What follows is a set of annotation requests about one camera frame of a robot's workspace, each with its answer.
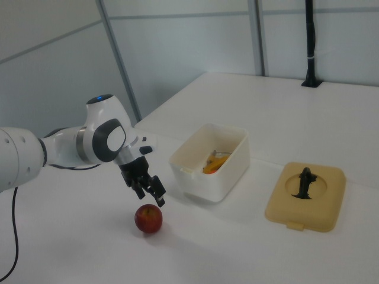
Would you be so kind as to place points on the white plastic container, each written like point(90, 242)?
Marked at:
point(207, 189)

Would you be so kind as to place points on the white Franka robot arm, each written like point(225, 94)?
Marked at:
point(17, 156)

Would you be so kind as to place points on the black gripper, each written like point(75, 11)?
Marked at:
point(134, 171)

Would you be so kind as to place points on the black pole with clamp base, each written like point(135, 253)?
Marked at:
point(310, 44)

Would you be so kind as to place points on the grey partition post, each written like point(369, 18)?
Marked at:
point(118, 59)
point(258, 35)

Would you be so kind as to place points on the red apple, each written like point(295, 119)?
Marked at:
point(148, 220)

